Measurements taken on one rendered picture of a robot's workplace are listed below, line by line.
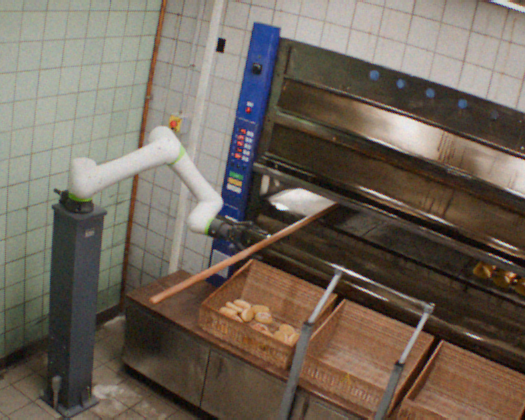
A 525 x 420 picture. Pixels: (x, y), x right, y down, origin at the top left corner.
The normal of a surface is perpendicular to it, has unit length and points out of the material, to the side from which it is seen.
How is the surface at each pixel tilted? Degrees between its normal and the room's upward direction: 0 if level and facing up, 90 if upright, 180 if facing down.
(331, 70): 92
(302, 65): 90
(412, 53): 90
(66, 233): 90
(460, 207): 70
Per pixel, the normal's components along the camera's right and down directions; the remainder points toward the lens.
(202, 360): -0.54, 0.22
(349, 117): -0.43, -0.11
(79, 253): 0.80, 0.36
